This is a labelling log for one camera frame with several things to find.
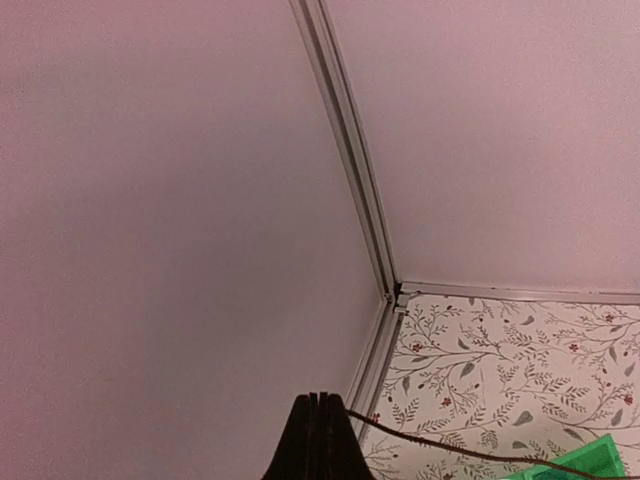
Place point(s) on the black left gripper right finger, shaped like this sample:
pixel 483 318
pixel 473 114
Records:
pixel 339 453

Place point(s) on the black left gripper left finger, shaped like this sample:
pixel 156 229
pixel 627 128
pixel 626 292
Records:
pixel 294 454

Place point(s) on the floral table mat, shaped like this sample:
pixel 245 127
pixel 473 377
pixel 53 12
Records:
pixel 471 380

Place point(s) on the green bin right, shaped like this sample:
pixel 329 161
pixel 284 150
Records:
pixel 600 458

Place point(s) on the left aluminium corner post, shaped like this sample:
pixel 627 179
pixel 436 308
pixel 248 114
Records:
pixel 322 47

